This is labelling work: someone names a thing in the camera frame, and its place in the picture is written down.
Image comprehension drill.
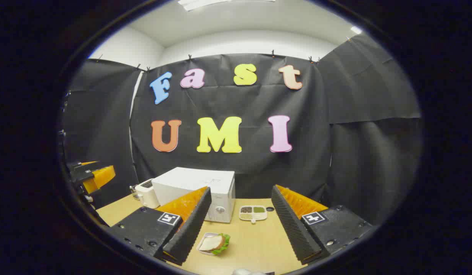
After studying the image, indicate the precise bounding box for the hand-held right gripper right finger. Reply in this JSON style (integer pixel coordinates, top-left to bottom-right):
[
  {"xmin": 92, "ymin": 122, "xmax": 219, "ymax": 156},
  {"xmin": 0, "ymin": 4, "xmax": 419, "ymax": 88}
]
[{"xmin": 271, "ymin": 184, "xmax": 374, "ymax": 265}]

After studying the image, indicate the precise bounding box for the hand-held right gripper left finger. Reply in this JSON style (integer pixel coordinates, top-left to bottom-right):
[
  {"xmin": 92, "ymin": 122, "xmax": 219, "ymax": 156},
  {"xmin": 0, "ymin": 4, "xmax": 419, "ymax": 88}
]
[{"xmin": 106, "ymin": 186, "xmax": 212, "ymax": 266}]

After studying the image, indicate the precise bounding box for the small white plastic tray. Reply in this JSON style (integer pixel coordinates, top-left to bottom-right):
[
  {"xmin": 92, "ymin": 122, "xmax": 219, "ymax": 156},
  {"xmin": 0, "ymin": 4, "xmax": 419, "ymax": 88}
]
[{"xmin": 197, "ymin": 232, "xmax": 225, "ymax": 256}]

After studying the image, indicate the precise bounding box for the sandwich with lettuce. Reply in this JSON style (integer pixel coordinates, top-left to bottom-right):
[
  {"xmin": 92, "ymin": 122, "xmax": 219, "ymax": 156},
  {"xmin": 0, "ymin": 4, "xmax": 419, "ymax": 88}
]
[{"xmin": 199, "ymin": 233, "xmax": 231, "ymax": 256}]

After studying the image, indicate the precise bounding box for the white microwave oven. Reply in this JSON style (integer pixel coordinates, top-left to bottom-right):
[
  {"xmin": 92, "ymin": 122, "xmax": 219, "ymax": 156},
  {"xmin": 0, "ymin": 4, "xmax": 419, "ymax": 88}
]
[{"xmin": 152, "ymin": 167, "xmax": 236, "ymax": 223}]

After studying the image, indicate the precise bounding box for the white divided dish of grains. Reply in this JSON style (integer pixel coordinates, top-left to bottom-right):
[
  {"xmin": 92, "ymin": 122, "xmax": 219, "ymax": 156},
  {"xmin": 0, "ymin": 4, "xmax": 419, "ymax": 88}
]
[{"xmin": 239, "ymin": 205, "xmax": 267, "ymax": 224}]

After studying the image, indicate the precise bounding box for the white toaster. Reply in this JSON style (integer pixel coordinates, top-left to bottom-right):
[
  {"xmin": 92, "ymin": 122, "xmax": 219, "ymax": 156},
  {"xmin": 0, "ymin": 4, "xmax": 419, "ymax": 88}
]
[{"xmin": 135, "ymin": 179, "xmax": 161, "ymax": 209}]

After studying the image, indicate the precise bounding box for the long ceiling light panel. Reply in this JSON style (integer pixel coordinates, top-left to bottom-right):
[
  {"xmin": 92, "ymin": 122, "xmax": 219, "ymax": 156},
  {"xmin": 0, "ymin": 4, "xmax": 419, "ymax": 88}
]
[{"xmin": 178, "ymin": 0, "xmax": 276, "ymax": 11}]

